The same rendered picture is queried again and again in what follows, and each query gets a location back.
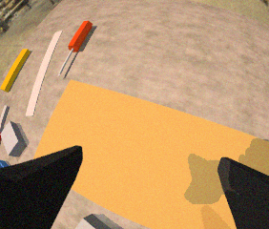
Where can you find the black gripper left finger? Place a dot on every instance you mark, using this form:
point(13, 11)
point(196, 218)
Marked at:
point(32, 193)

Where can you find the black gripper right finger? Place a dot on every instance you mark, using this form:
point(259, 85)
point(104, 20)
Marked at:
point(247, 192)

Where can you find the blue rectangular tray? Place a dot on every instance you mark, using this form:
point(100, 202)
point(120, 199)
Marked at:
point(3, 163)

